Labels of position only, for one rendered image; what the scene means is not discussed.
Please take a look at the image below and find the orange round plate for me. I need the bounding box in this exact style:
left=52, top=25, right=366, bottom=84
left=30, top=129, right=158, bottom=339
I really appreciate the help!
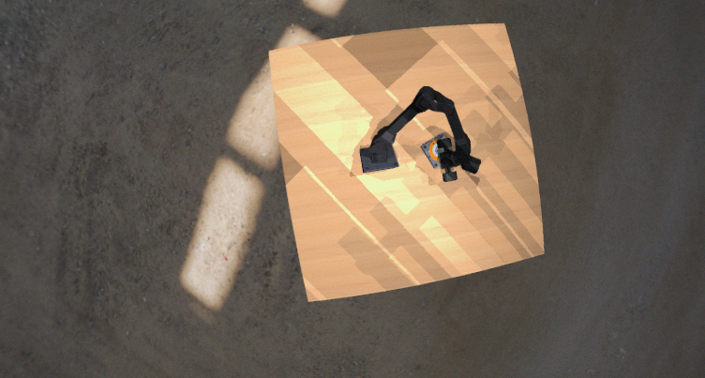
left=428, top=140, right=440, bottom=162

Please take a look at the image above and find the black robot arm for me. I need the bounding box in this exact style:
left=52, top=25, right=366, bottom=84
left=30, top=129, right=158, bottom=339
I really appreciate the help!
left=369, top=86, right=481, bottom=174

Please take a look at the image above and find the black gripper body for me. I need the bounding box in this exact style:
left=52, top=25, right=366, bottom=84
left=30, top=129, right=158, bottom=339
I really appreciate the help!
left=437, top=138, right=458, bottom=182

